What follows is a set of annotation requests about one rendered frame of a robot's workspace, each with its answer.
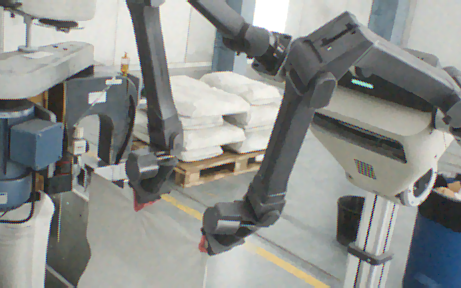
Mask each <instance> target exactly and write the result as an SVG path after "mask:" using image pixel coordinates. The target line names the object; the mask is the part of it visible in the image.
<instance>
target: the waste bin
mask: <svg viewBox="0 0 461 288"><path fill-rule="evenodd" d="M458 181H459V182H460V184H461V172H457V171H437V175H436V179H435V181H434V183H433V187H432V190H430V192H429V194H428V196H427V197H426V198H425V200H424V201H423V202H421V204H419V205H417V216H416V220H415V223H414V227H413V234H412V238H411V241H410V245H409V246H410V249H409V252H408V256H407V260H406V267H405V271H404V275H403V279H402V286H403V288H461V199H458V198H453V197H450V196H449V195H446V194H442V193H441V192H439V191H437V190H435V188H437V187H438V188H439V187H441V186H442V187H445V188H447V189H449V186H448V184H449V183H456V182H458Z"/></svg>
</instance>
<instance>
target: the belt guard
mask: <svg viewBox="0 0 461 288"><path fill-rule="evenodd" d="M54 45H56V46H58V48H55V47H53V46H54ZM37 48H38V49H39V50H38V52H40V51H41V52H45V53H53V55H50V56H47V57H46V56H44V57H41V58H38V59H31V58H28V57H24V55H27V54H30V53H33V52H19V51H18V50H15V51H10V52H1V53H0V99H17V98H29V97H33V96H35V95H39V94H40V93H41V92H43V91H45V90H47V89H49V88H50V87H53V86H54V85H56V84H57V83H60V82H61V81H63V80H65V79H67V78H68V77H70V76H72V75H74V74H76V72H80V71H81V70H83V69H84V68H87V67H88V66H89V65H92V64H93V60H94V49H95V46H94V45H92V44H91V43H88V42H78V41H66V47H65V41H64V42H60V43H55V44H51V45H42V46H37ZM63 48H66V49H68V50H65V49H63Z"/></svg>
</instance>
